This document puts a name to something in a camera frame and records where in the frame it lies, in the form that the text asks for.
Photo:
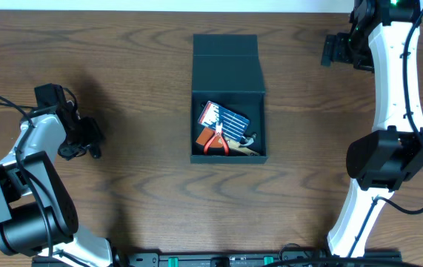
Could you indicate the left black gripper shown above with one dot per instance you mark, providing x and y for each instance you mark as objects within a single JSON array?
[{"x": 85, "y": 139}]

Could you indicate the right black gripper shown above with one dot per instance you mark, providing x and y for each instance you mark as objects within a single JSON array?
[{"x": 335, "y": 50}]

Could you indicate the blue screwdriver set case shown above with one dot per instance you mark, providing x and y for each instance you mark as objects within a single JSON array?
[{"x": 233, "y": 125}]

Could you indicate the steel claw hammer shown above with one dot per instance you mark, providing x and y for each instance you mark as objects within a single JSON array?
[{"x": 248, "y": 140}]

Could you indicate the orange scraper wooden handle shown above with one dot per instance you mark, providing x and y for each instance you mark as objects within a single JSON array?
[{"x": 233, "y": 145}]

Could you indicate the red handled cutting pliers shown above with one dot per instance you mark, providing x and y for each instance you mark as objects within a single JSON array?
[{"x": 217, "y": 137}]

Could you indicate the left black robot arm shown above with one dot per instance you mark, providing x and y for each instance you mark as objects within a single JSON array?
[{"x": 37, "y": 216}]

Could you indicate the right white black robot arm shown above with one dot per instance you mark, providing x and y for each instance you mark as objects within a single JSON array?
[{"x": 383, "y": 39}]

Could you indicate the dark green open box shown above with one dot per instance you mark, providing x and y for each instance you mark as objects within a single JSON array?
[{"x": 226, "y": 70}]

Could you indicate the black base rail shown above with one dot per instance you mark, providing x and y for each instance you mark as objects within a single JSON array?
[{"x": 233, "y": 260}]

